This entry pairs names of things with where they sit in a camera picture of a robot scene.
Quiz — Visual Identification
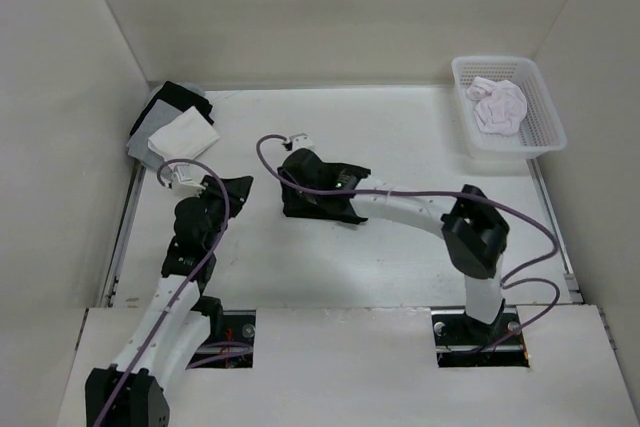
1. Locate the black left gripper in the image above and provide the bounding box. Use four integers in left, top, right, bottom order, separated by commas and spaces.
195, 176, 253, 249

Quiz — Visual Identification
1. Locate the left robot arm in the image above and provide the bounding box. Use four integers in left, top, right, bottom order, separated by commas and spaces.
84, 175, 253, 426

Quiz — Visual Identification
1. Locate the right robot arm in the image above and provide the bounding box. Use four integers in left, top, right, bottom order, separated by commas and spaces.
277, 148, 509, 343

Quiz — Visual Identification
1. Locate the folded white tank top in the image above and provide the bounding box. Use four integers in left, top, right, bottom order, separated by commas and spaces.
148, 107, 220, 161

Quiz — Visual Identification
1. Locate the folded grey tank top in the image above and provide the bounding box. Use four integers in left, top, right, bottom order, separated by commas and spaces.
126, 100, 183, 172

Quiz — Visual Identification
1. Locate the folded black tank top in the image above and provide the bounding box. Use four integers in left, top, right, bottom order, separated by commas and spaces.
129, 81, 214, 136

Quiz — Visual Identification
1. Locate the crumpled pink tank top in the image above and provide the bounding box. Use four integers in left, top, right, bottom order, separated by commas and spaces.
466, 77, 528, 136

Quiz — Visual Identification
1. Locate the white plastic basket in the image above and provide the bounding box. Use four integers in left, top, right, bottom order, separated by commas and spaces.
451, 56, 567, 161

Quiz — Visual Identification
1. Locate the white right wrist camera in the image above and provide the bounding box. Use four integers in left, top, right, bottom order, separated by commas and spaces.
283, 133, 315, 152

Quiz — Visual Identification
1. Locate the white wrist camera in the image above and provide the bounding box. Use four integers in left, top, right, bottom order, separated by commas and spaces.
170, 164, 205, 198
283, 133, 315, 152

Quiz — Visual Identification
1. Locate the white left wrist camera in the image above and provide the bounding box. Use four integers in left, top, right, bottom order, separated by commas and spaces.
170, 164, 205, 198

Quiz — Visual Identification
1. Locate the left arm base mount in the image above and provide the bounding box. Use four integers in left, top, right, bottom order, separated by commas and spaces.
188, 297, 256, 369

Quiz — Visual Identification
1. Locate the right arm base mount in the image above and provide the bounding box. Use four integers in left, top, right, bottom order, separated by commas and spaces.
431, 308, 529, 368

